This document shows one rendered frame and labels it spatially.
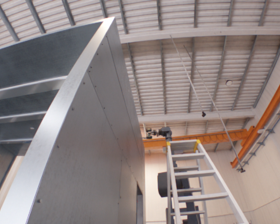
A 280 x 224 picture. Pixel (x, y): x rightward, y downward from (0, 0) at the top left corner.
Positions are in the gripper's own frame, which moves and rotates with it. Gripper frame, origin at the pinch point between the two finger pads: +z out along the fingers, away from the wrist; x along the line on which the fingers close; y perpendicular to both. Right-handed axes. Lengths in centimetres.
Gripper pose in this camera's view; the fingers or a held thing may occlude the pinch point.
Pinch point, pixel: (149, 133)
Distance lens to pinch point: 312.8
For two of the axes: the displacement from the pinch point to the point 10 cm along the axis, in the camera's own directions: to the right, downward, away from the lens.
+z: -9.9, 1.0, 1.0
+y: 0.0, -7.1, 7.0
